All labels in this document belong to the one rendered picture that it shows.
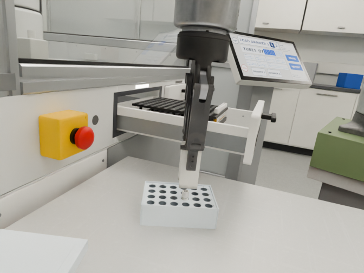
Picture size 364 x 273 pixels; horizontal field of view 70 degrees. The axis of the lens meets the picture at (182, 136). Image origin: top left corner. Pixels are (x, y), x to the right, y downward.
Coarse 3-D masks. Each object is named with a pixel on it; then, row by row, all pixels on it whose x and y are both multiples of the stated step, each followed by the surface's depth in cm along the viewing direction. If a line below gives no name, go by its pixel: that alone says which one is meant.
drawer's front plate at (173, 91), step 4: (176, 84) 100; (180, 84) 102; (184, 84) 106; (168, 88) 91; (172, 88) 93; (176, 88) 97; (180, 88) 102; (184, 88) 106; (168, 92) 91; (172, 92) 94; (176, 92) 98; (180, 92) 103; (164, 96) 92; (168, 96) 91; (172, 96) 95; (176, 96) 99; (180, 96) 104; (184, 96) 108
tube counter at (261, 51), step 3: (258, 48) 142; (261, 48) 143; (258, 51) 141; (261, 51) 142; (264, 51) 143; (267, 51) 144; (270, 51) 145; (273, 51) 146; (276, 51) 148; (279, 51) 149; (264, 54) 142; (267, 54) 143; (270, 54) 144; (273, 54) 145; (276, 54) 147; (279, 54) 148; (282, 54) 149
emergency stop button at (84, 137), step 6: (84, 126) 44; (78, 132) 43; (84, 132) 43; (90, 132) 45; (78, 138) 43; (84, 138) 43; (90, 138) 45; (78, 144) 43; (84, 144) 44; (90, 144) 45
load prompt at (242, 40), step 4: (240, 36) 139; (240, 40) 138; (244, 40) 139; (248, 40) 141; (252, 40) 143; (256, 40) 144; (260, 40) 146; (264, 40) 147; (248, 44) 139; (252, 44) 141; (256, 44) 142; (260, 44) 144; (264, 44) 146; (268, 44) 147; (272, 44) 149; (276, 44) 151; (272, 48) 147; (276, 48) 149
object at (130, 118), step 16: (128, 112) 64; (144, 112) 63; (240, 112) 79; (128, 128) 65; (144, 128) 63; (160, 128) 62; (176, 128) 61; (208, 128) 58; (224, 128) 57; (240, 128) 56; (208, 144) 59; (224, 144) 58; (240, 144) 57
